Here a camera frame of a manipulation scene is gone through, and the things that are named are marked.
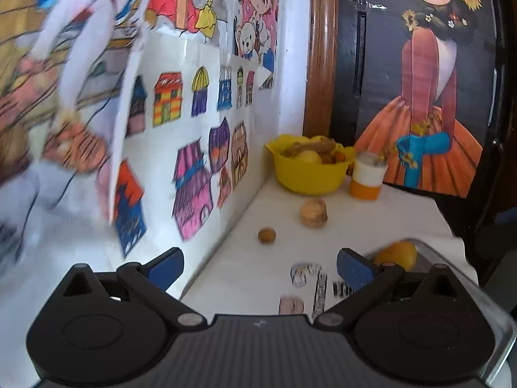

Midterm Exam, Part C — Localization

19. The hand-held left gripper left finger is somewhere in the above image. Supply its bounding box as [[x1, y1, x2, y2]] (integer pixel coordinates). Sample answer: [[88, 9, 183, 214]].
[[60, 246, 211, 330]]

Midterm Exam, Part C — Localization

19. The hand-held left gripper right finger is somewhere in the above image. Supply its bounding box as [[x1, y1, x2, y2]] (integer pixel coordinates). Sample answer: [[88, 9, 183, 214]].
[[313, 248, 459, 330]]

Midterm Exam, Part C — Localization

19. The orange tangerine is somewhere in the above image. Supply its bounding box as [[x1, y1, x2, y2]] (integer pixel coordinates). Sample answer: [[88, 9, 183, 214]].
[[374, 241, 418, 271]]

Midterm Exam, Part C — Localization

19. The metal tray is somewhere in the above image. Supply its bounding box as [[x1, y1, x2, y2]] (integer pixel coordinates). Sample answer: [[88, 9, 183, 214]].
[[364, 238, 515, 388]]

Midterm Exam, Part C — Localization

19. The striped round nut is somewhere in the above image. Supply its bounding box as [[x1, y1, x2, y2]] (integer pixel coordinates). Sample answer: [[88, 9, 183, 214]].
[[300, 197, 329, 227]]

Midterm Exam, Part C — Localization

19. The white printed table cover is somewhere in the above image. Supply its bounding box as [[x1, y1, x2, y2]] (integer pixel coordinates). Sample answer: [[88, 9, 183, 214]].
[[180, 178, 479, 320]]

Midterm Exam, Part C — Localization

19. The orange and white cup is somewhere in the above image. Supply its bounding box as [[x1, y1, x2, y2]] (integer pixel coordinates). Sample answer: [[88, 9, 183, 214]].
[[349, 151, 388, 202]]

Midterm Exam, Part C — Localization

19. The yellow plastic bowl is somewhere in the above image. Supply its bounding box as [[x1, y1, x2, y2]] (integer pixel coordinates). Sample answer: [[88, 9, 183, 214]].
[[264, 134, 357, 195]]

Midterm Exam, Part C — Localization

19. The yellow fruit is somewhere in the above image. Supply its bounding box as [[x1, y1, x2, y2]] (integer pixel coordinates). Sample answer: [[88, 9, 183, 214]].
[[297, 149, 324, 165]]

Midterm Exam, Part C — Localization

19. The brown ginger root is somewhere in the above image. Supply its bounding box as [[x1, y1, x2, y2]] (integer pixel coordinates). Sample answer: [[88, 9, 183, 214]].
[[281, 137, 337, 157]]

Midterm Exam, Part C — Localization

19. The colourful houses drawing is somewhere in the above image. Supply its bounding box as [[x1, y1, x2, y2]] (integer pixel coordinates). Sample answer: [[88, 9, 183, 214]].
[[97, 32, 279, 259]]

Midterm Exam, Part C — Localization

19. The girl in orange dress poster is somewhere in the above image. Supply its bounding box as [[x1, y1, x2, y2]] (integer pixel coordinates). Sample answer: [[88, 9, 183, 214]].
[[353, 0, 497, 199]]

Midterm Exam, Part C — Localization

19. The dark door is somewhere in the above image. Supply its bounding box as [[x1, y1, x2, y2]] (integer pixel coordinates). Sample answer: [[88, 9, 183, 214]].
[[333, 0, 501, 284]]

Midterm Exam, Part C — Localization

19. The large coloured figure drawing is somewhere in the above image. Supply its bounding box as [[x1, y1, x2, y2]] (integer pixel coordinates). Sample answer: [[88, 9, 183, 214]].
[[0, 0, 235, 178]]

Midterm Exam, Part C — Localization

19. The girl with bear drawing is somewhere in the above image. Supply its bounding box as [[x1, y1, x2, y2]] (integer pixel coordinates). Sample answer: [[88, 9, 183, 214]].
[[232, 0, 281, 90]]

